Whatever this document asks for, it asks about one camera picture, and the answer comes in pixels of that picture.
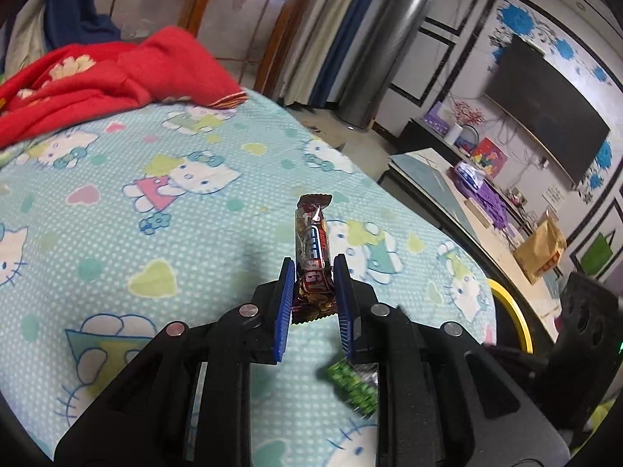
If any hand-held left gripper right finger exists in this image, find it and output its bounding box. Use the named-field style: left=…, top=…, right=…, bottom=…
left=332, top=254, right=571, bottom=467

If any yellow-green cloth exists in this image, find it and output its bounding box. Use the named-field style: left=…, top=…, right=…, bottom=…
left=581, top=399, right=623, bottom=434

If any red flowered blanket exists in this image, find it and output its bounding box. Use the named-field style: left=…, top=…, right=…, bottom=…
left=0, top=26, right=249, bottom=149

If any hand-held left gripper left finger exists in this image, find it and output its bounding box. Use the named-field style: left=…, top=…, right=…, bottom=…
left=53, top=257, right=299, bottom=467

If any brown paper bag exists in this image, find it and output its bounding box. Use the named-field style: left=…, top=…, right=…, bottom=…
left=513, top=216, right=568, bottom=285

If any purple box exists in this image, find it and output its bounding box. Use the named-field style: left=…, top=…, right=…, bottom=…
left=422, top=101, right=451, bottom=136

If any brown chocolate bar wrapper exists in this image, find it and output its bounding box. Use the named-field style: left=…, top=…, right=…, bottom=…
left=290, top=193, right=339, bottom=324

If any wall-mounted television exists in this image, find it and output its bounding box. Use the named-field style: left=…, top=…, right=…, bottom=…
left=484, top=34, right=611, bottom=186

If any green bag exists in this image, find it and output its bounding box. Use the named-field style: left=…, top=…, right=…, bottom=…
left=581, top=231, right=616, bottom=276

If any white vase with red branches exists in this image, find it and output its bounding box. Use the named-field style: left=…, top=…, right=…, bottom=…
left=445, top=100, right=487, bottom=146

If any beige curtain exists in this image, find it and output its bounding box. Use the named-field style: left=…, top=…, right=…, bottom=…
left=280, top=0, right=371, bottom=105
left=5, top=0, right=64, bottom=66

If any round glass ornament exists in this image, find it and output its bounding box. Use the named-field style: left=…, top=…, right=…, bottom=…
left=455, top=125, right=480, bottom=154

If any tissue pack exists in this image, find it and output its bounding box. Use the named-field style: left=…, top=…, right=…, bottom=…
left=454, top=162, right=485, bottom=190

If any yellow round bin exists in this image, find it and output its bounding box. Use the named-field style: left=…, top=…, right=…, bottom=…
left=487, top=278, right=535, bottom=355

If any colourful painting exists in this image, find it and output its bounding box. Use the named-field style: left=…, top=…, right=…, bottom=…
left=470, top=137, right=508, bottom=178

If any silver tower air conditioner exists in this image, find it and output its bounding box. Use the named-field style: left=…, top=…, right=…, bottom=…
left=337, top=0, right=439, bottom=130

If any wooden glass sliding door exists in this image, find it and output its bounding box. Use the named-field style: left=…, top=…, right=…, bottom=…
left=92, top=0, right=332, bottom=93

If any green candy wrapper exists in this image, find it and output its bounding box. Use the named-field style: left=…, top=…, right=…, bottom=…
left=325, top=357, right=380, bottom=418

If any blue and cream coffee table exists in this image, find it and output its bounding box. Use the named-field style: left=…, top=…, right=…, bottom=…
left=380, top=151, right=575, bottom=351

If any purple backpack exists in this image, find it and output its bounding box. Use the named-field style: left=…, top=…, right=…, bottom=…
left=465, top=180, right=524, bottom=241

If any blue curtain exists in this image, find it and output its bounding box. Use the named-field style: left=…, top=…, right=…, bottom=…
left=309, top=0, right=390, bottom=108
left=44, top=0, right=122, bottom=52

